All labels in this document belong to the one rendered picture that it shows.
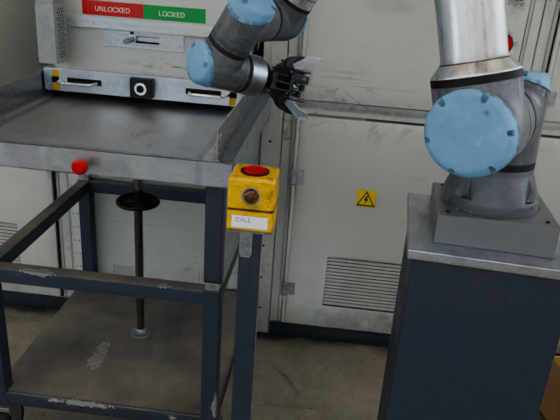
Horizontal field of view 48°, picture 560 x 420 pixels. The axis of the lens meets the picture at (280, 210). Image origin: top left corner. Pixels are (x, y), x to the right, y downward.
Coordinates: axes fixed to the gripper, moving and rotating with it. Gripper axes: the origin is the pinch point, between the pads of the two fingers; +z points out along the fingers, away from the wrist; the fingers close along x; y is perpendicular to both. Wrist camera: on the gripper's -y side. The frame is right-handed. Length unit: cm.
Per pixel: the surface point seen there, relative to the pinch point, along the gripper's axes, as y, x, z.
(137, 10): -36.8, 9.2, -30.9
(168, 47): -31.2, 1.9, -23.3
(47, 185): -85, -50, -26
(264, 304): -35, -75, 35
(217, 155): 12.1, -17.1, -33.6
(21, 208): -92, -60, -31
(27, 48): -75, -7, -43
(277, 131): -31.6, -14.8, 19.9
